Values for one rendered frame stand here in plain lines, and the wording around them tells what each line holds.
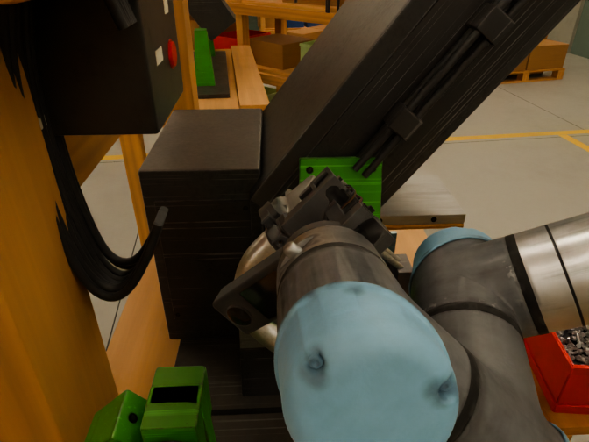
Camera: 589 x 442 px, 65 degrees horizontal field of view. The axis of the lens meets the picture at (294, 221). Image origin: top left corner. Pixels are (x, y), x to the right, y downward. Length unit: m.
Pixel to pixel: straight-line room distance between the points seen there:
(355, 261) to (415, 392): 0.08
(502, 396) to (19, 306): 0.39
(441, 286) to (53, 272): 0.37
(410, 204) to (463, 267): 0.49
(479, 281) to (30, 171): 0.40
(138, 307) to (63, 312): 0.48
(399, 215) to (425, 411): 0.62
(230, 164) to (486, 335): 0.49
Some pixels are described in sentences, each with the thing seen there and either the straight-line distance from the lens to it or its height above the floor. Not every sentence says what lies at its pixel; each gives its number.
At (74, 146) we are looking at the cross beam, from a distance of 0.82.
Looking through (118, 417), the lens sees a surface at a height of 1.15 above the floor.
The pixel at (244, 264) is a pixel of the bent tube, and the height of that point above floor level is 1.21.
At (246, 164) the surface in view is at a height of 1.24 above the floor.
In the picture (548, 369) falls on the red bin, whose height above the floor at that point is 0.85.
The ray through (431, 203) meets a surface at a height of 1.13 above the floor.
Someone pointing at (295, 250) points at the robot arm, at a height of 1.36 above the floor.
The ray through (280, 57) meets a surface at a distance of 3.62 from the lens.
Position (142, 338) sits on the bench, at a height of 0.88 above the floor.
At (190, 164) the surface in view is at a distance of 0.72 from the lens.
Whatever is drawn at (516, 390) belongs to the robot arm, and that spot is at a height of 1.31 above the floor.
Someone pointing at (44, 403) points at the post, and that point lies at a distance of 0.54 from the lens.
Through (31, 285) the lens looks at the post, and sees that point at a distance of 0.49.
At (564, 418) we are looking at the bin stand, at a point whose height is 0.80.
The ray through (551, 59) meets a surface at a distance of 7.16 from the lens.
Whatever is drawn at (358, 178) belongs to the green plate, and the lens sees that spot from 0.65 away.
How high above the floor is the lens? 1.52
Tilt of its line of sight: 31 degrees down
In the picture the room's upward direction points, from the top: straight up
